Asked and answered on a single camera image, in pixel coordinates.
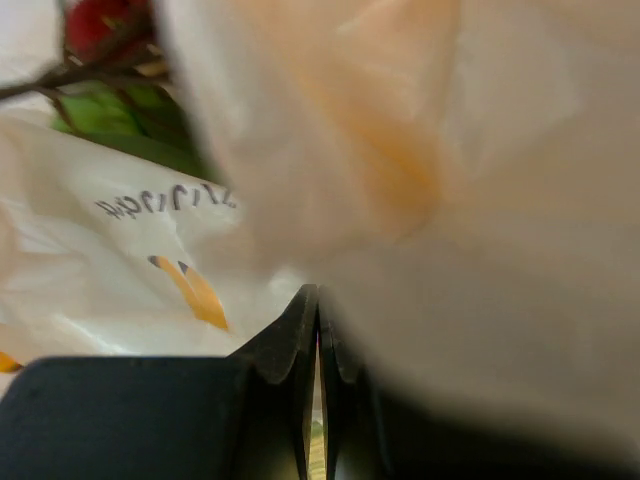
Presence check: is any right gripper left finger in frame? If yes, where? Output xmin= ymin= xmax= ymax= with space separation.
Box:
xmin=1 ymin=285 xmax=318 ymax=479

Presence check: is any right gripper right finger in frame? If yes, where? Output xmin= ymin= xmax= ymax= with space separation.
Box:
xmin=317 ymin=287 xmax=393 ymax=479

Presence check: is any translucent plastic bag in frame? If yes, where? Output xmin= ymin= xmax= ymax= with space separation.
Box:
xmin=1 ymin=1 xmax=639 ymax=454

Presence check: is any red fake fruit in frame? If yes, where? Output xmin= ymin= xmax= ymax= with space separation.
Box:
xmin=1 ymin=1 xmax=170 ymax=100

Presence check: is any yellow woven bamboo mat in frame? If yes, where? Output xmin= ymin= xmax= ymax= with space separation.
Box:
xmin=308 ymin=399 xmax=327 ymax=480

